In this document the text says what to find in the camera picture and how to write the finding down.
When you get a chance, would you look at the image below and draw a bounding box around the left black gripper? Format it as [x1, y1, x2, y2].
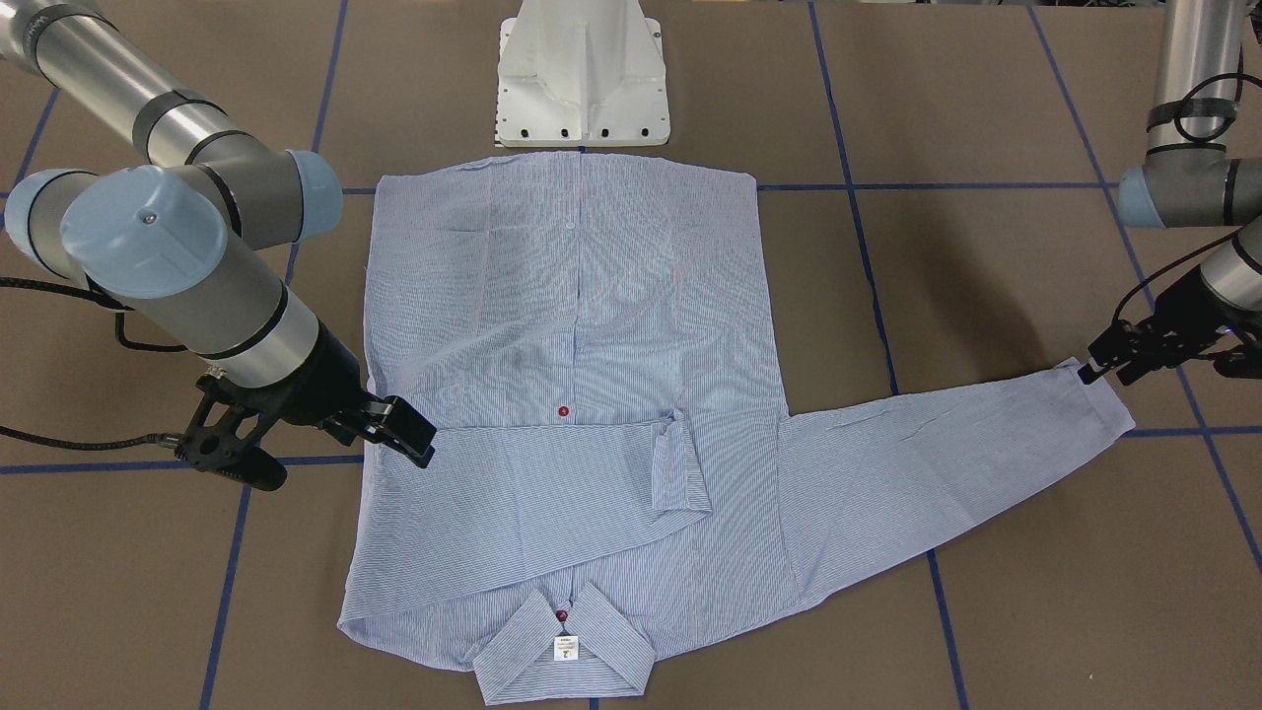
[1078, 269, 1261, 386]

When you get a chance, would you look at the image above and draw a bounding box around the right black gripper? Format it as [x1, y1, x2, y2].
[175, 327, 437, 491]

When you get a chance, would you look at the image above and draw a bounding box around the blue striped button shirt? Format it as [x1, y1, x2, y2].
[337, 153, 1133, 704]

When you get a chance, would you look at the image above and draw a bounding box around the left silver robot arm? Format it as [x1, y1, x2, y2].
[1079, 1, 1261, 386]

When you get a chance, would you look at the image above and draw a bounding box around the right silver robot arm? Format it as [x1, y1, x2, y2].
[3, 1, 435, 491]

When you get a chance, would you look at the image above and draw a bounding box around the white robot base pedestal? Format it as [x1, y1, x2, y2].
[493, 1, 671, 149]

